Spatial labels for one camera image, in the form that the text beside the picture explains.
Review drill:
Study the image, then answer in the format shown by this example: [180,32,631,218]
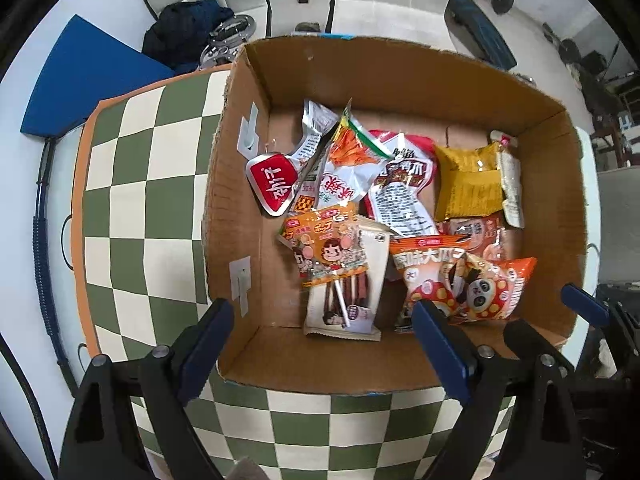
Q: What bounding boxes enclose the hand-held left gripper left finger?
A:
[59,298,236,480]

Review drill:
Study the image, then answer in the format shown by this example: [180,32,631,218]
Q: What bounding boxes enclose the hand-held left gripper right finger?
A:
[411,300,586,480]

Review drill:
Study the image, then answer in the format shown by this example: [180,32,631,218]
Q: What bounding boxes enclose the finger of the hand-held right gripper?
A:
[560,283,612,327]

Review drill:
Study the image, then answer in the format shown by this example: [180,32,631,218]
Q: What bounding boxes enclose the large panda print snack packet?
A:
[450,255,538,323]

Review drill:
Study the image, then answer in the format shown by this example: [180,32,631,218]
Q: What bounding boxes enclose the printed cardboard box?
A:
[202,34,601,395]

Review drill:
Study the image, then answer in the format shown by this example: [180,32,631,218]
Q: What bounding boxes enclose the orange white seed packet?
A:
[389,234,468,331]

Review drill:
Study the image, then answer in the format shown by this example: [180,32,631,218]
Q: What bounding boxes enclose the cream wafer biscuit packet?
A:
[304,219,393,342]

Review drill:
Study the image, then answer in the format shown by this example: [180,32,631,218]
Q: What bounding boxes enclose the pink brown snack packet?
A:
[435,212,508,263]

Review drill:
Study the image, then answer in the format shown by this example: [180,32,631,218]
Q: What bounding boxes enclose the orange lollipop packet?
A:
[277,204,372,326]

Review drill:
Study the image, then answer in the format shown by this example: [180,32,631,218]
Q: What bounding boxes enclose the red packet with white back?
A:
[362,130,441,238]

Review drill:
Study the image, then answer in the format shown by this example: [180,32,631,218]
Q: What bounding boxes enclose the gold snack packet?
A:
[434,130,526,230]

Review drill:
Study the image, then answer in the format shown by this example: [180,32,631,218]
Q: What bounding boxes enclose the red label silver snack packet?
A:
[245,100,341,217]

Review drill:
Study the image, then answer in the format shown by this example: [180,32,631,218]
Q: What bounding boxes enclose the white orange spicy strip packet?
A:
[295,100,393,213]

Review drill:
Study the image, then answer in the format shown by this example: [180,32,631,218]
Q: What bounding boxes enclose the green cream checkered mat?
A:
[72,67,516,480]

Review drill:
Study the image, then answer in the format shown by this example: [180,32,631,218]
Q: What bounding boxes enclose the blue mat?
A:
[21,14,176,137]

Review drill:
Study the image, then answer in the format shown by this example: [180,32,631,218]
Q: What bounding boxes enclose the dark blue jacket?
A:
[141,0,236,76]

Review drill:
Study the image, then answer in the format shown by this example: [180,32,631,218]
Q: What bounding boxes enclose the silver metal discs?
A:
[200,15,258,68]

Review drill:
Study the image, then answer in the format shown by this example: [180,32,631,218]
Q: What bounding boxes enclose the thick black cable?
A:
[0,335,58,480]

